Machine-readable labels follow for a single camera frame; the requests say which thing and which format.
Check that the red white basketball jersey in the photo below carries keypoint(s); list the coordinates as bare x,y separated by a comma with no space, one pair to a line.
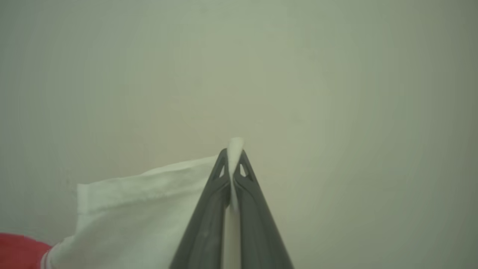
142,216

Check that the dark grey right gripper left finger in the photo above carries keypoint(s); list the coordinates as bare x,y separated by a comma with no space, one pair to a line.
203,235

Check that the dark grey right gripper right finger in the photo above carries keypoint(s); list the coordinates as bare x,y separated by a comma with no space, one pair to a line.
257,231

